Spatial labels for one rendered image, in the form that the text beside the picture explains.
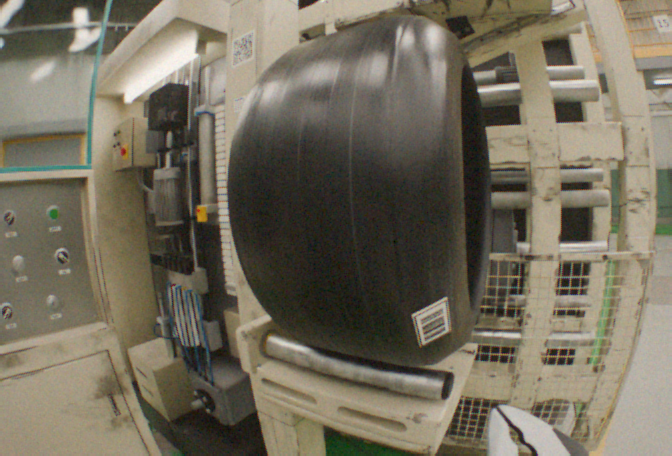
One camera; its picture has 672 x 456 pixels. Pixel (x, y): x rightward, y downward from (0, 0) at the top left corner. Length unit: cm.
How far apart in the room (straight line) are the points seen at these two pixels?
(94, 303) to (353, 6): 102
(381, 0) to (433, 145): 66
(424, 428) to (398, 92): 44
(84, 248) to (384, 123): 73
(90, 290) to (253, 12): 75
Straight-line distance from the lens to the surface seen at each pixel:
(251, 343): 61
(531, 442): 30
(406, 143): 29
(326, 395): 55
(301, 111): 35
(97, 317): 88
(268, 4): 77
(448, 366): 73
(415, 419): 50
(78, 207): 84
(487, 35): 94
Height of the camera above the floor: 119
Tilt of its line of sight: 3 degrees down
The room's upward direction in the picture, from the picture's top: 3 degrees counter-clockwise
